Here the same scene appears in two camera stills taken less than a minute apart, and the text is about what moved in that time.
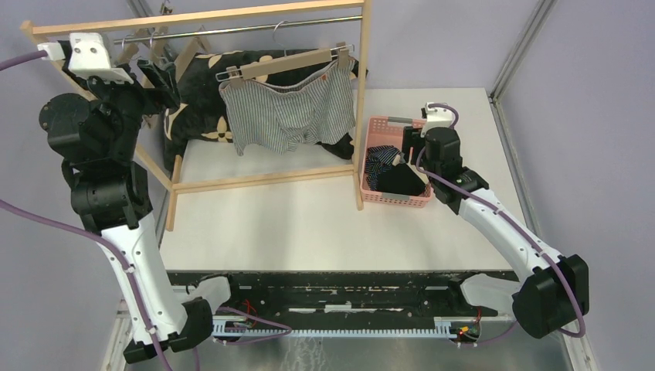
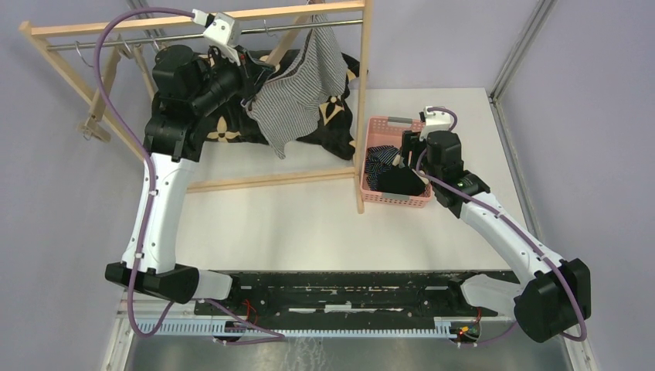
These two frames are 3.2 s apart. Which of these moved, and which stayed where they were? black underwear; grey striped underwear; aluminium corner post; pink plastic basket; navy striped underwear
Moved: grey striped underwear
Stayed: black underwear; navy striped underwear; pink plastic basket; aluminium corner post
